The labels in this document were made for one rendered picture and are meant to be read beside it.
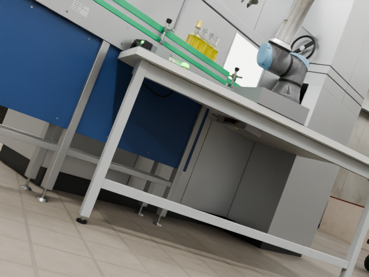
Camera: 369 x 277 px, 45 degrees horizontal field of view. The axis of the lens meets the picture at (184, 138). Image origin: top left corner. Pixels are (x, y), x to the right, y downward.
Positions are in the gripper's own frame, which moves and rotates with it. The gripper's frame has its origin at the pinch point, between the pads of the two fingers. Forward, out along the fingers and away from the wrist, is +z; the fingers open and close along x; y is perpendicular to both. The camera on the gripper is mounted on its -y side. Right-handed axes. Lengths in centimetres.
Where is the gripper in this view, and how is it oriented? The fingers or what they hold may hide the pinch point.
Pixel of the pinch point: (244, 3)
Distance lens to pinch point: 264.6
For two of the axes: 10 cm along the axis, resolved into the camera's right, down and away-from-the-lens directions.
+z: -5.7, 8.0, 1.9
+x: 6.4, 2.8, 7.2
